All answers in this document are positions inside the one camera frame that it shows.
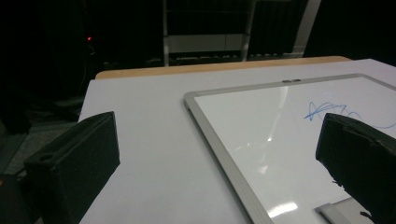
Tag white metal stand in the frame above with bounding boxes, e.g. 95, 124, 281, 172
162, 0, 258, 68

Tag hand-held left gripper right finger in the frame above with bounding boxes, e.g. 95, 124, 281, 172
315, 112, 396, 224

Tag silver framed whiteboard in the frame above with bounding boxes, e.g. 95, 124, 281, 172
182, 73, 396, 224

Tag white table sheet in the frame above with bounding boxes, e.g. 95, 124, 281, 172
78, 58, 396, 224

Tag white slanted metal bar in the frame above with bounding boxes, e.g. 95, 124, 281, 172
290, 0, 322, 59

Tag dark device with red light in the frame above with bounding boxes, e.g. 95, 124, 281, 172
82, 32, 97, 57

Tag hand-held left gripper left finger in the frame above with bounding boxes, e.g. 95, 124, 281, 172
23, 111, 121, 224

